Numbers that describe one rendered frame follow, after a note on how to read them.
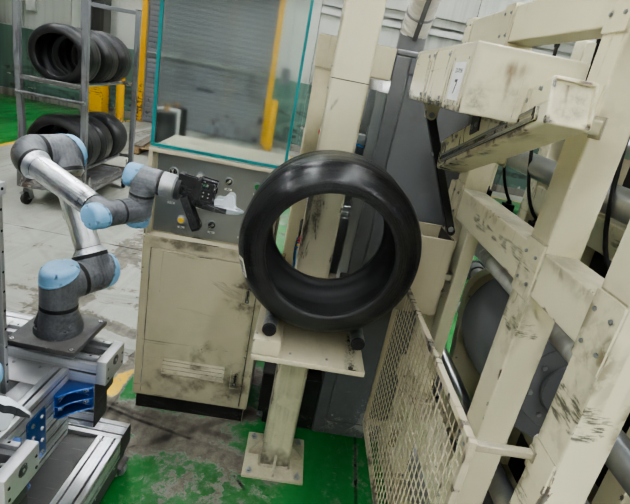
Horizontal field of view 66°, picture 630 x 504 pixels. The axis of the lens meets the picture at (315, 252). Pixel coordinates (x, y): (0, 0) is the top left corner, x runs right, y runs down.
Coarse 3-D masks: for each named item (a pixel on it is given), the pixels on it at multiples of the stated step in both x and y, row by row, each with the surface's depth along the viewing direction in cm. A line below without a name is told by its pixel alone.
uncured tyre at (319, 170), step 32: (288, 160) 154; (320, 160) 138; (352, 160) 140; (256, 192) 145; (288, 192) 136; (320, 192) 136; (352, 192) 136; (384, 192) 137; (256, 224) 140; (384, 224) 167; (416, 224) 143; (256, 256) 143; (384, 256) 171; (416, 256) 145; (256, 288) 147; (288, 288) 173; (320, 288) 175; (352, 288) 175; (384, 288) 147; (288, 320) 151; (320, 320) 150; (352, 320) 150
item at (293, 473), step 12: (252, 432) 234; (252, 444) 227; (300, 444) 232; (252, 456) 220; (252, 468) 213; (264, 468) 215; (276, 468) 216; (288, 468) 217; (300, 468) 218; (276, 480) 210; (288, 480) 211; (300, 480) 212
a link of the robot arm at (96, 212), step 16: (16, 144) 148; (32, 144) 149; (16, 160) 146; (32, 160) 145; (48, 160) 147; (32, 176) 146; (48, 176) 143; (64, 176) 142; (64, 192) 140; (80, 192) 139; (96, 192) 142; (80, 208) 138; (96, 208) 134; (112, 208) 138; (96, 224) 134; (112, 224) 139
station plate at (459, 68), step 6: (456, 66) 110; (462, 66) 105; (456, 72) 109; (462, 72) 105; (456, 78) 108; (462, 78) 104; (450, 84) 112; (456, 84) 108; (450, 90) 111; (456, 90) 107; (450, 96) 111; (456, 96) 106
